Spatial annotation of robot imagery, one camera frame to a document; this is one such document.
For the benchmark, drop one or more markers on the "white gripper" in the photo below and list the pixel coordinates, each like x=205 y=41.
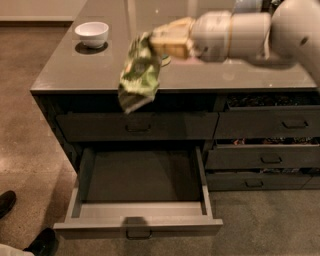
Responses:
x=210 y=35

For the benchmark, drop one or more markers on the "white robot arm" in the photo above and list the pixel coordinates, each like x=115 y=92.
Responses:
x=284 y=37

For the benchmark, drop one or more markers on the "grey top left drawer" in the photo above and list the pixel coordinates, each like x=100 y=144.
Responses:
x=98 y=127

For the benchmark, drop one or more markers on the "grey top right drawer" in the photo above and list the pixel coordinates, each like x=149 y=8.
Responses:
x=270 y=115

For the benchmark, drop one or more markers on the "grey bottom right drawer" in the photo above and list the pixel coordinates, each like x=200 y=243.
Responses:
x=253 y=181

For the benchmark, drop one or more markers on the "open grey middle drawer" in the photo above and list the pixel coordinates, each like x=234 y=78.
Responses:
x=139 y=195

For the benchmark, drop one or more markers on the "grey middle right drawer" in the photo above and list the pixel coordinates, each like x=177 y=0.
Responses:
x=253 y=156

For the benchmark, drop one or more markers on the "green and yellow sponge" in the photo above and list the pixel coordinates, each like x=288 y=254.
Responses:
x=166 y=59

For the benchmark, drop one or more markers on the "white ceramic bowl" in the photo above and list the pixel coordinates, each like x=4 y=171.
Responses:
x=92 y=34

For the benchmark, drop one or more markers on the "black shoe upper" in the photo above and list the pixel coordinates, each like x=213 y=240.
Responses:
x=7 y=201

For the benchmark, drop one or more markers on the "black shoe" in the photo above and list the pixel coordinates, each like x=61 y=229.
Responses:
x=7 y=201
x=44 y=244

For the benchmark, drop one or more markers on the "black shoe lower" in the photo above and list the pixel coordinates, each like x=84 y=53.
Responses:
x=44 y=244

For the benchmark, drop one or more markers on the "light trouser leg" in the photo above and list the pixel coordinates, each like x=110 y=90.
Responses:
x=6 y=250

